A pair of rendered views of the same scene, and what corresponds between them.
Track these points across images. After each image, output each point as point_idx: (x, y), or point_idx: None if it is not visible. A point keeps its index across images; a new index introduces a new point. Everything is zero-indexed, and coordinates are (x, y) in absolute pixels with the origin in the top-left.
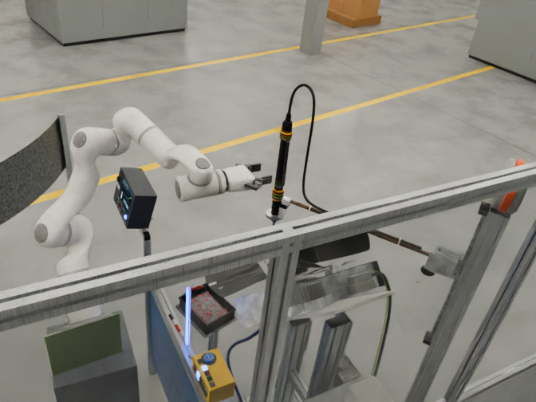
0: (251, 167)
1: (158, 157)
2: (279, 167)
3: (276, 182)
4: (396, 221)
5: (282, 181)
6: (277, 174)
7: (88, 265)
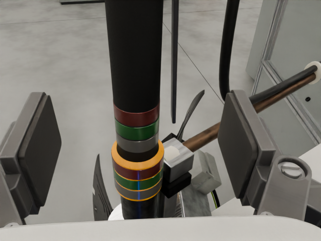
0: (26, 170)
1: None
2: (150, 41)
3: (143, 129)
4: None
5: (176, 100)
6: (146, 85)
7: None
